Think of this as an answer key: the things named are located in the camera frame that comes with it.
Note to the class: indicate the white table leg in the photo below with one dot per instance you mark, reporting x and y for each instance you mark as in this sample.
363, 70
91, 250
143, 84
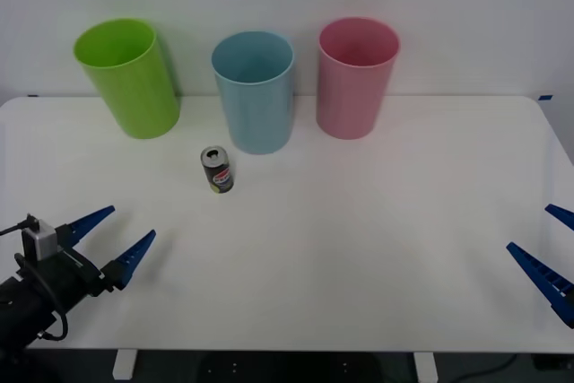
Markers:
124, 365
425, 367

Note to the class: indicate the black drink can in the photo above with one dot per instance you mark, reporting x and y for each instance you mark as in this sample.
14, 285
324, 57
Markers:
219, 176

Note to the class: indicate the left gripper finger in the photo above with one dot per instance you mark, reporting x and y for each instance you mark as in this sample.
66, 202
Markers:
85, 223
132, 257

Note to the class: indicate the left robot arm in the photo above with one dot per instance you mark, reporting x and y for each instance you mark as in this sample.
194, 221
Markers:
22, 307

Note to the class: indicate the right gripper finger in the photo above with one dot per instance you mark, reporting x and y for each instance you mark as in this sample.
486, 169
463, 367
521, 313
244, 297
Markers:
562, 215
547, 280

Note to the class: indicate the pink plastic bin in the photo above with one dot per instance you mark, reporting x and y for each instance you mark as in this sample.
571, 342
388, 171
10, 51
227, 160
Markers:
347, 91

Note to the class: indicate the pale blue plastic bin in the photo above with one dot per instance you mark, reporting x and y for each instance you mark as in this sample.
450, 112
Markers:
258, 105

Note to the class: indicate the green plastic bin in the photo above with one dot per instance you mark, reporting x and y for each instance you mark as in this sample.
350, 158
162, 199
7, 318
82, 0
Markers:
134, 87

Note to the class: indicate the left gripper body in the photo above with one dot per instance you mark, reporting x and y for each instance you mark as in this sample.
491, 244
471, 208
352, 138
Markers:
67, 275

